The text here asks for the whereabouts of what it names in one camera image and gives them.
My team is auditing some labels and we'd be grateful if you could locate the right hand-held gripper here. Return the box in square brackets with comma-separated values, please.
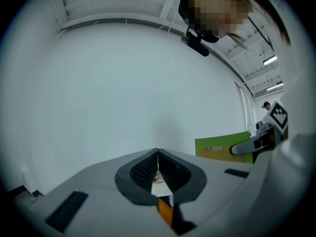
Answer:
[230, 99, 289, 156]

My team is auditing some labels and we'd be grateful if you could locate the person's white sweater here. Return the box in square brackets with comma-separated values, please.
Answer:
[195, 0, 314, 237]

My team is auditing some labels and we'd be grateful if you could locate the ceiling light bar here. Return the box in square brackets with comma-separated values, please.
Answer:
[265, 81, 284, 92]
[262, 55, 277, 66]

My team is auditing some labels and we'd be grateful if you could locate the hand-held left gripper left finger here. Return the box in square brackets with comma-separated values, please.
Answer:
[14, 148, 179, 237]

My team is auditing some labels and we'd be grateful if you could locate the white book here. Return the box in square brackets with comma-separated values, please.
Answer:
[150, 170, 173, 198]

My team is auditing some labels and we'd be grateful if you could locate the green book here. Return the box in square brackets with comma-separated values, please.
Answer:
[195, 131, 254, 164]

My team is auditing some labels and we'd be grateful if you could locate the black head camera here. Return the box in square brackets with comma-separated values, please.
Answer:
[181, 31, 210, 57]

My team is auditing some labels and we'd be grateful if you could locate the person's head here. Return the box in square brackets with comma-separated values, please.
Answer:
[187, 0, 255, 44]

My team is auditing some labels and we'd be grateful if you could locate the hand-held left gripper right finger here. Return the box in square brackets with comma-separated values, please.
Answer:
[158, 148, 256, 237]

